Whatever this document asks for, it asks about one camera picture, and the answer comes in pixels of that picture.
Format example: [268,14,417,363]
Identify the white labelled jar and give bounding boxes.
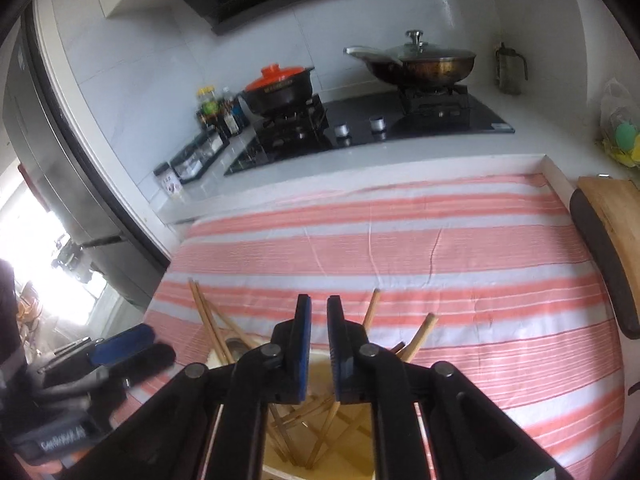
[153,162,181,199]

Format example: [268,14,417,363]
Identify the black gas cooktop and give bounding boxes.
[223,91,515,177]

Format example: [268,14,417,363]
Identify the grey refrigerator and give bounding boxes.
[2,0,172,312]

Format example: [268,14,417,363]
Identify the wooden cutting board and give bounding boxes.
[577,174,640,312]
[569,187,640,339]

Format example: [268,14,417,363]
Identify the person's dark clothing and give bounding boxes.
[0,259,30,406]

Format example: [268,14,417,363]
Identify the black pot with orange lid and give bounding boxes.
[241,63,315,115]

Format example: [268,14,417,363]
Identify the cream plastic bin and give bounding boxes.
[206,347,381,480]

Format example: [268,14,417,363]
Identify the group of condiment bottles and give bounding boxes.
[195,85,247,137]

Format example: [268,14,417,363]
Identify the wok with glass lid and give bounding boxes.
[343,29,477,89]

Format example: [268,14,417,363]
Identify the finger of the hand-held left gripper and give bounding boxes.
[107,344,177,388]
[90,323,156,367]

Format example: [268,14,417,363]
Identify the rack of spice jars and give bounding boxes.
[169,132,231,185]

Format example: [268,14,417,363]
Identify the plastic bag with yellow contents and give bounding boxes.
[596,77,640,169]

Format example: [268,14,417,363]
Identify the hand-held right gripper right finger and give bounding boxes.
[326,295,576,480]

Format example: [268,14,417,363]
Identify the pink white striped cloth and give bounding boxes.
[112,172,628,480]

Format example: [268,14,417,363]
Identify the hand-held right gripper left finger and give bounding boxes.
[87,294,313,480]

